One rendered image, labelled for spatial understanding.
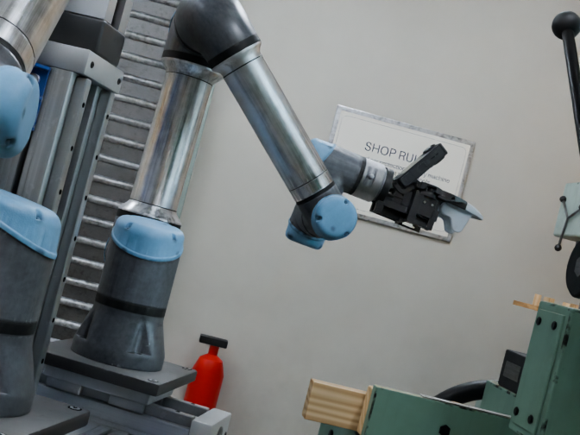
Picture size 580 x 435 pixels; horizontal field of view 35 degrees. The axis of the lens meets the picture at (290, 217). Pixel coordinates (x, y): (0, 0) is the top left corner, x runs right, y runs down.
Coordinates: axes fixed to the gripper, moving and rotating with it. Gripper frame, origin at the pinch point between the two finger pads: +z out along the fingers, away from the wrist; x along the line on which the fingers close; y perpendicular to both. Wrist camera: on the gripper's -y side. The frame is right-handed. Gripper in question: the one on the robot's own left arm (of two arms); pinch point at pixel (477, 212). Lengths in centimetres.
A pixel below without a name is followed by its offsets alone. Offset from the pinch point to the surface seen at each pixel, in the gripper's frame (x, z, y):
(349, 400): 70, -33, 40
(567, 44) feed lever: 67, -21, -7
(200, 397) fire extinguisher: -222, -6, 66
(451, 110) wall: -218, 55, -89
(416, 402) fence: 74, -27, 38
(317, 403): 70, -36, 41
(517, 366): 55, -9, 29
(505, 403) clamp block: 53, -8, 34
